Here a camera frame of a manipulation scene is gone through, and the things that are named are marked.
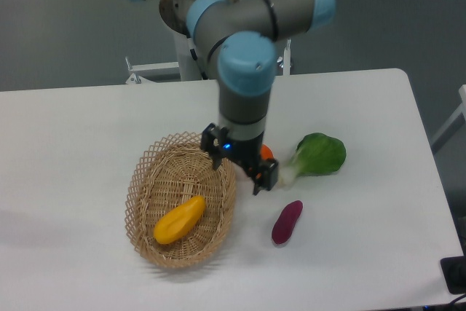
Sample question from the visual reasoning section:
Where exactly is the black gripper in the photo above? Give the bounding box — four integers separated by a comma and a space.
200, 123, 279, 195

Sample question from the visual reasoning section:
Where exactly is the yellow mango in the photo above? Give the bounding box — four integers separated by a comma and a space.
153, 195, 206, 245

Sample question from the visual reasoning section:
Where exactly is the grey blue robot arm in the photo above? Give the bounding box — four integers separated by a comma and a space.
178, 0, 336, 191

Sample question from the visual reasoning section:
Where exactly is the woven wicker basket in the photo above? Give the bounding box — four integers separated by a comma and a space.
125, 132, 236, 268

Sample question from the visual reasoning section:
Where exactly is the orange tangerine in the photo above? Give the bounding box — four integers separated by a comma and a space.
260, 144, 274, 160

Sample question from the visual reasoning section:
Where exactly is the green bok choy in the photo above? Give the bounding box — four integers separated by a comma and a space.
278, 133, 347, 186

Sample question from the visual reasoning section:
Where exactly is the purple sweet potato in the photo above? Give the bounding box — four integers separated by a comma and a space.
271, 200, 304, 245

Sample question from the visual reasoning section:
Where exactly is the black device at table edge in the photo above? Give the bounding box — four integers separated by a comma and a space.
440, 256, 465, 295

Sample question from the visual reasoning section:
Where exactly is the black cable on pedestal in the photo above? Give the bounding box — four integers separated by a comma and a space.
187, 36, 209, 81

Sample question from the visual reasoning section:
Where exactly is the white metal base frame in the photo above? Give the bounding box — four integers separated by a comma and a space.
125, 38, 293, 84

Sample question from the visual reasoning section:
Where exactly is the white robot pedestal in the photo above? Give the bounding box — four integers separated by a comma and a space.
159, 0, 239, 81

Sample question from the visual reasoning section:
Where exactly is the white frame at right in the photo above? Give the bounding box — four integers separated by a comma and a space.
430, 85, 465, 154

